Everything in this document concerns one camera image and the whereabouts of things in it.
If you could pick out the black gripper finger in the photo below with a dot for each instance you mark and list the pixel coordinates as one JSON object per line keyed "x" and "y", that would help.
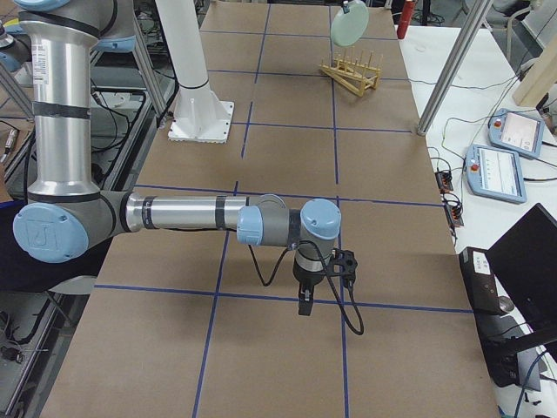
{"x": 345, "y": 6}

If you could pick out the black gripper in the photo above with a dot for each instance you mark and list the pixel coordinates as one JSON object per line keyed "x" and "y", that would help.
{"x": 303, "y": 276}

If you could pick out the light green plate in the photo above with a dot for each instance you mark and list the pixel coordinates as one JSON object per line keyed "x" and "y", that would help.
{"x": 348, "y": 28}

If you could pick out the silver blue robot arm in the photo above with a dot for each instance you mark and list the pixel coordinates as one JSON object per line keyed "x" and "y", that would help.
{"x": 67, "y": 213}

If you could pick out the red bottle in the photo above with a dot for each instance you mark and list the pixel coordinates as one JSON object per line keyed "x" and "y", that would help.
{"x": 405, "y": 18}

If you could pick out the wooden dish rack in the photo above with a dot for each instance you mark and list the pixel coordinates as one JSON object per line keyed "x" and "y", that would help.
{"x": 358, "y": 74}

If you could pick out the near orange connector block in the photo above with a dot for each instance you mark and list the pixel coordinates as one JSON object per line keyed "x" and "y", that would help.
{"x": 453, "y": 211}

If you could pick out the orange connector block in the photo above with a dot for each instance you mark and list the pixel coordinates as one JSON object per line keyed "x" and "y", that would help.
{"x": 444, "y": 179}
{"x": 453, "y": 211}

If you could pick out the far orange connector block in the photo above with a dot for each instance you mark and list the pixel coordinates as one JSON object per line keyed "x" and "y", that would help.
{"x": 444, "y": 179}

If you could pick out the black computer box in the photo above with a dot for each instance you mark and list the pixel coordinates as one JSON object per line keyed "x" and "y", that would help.
{"x": 480, "y": 284}

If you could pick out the wooden beam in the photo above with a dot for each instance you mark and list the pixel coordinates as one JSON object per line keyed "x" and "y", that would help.
{"x": 539, "y": 79}

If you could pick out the far teach pendant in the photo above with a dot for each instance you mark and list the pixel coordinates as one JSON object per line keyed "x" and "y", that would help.
{"x": 515, "y": 131}

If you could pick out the teach pendant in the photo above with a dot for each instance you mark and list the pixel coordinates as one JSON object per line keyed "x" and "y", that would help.
{"x": 495, "y": 173}
{"x": 515, "y": 131}

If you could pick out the black monitor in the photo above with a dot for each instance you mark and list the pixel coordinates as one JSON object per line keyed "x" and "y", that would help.
{"x": 524, "y": 261}

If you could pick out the near teach pendant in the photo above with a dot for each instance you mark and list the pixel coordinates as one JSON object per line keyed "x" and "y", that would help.
{"x": 495, "y": 173}

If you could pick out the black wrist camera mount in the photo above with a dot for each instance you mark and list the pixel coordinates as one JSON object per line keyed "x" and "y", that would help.
{"x": 342, "y": 264}

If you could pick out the aluminium frame post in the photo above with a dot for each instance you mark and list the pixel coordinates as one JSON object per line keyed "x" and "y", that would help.
{"x": 456, "y": 56}

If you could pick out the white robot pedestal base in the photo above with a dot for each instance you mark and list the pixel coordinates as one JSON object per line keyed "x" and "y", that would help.
{"x": 198, "y": 114}

